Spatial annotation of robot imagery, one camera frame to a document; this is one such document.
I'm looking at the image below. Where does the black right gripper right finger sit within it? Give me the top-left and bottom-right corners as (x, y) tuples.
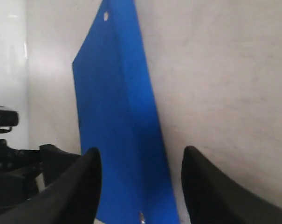
(181, 146), (282, 224)

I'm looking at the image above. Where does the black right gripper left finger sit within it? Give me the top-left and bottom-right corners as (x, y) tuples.
(0, 148), (102, 224)

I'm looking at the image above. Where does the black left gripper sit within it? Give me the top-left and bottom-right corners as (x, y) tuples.
(0, 139), (80, 205)

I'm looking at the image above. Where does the blue binder folder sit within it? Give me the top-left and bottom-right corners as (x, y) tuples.
(72, 0), (179, 224)

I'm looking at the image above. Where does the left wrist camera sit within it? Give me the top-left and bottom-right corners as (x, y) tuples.
(0, 105), (19, 134)

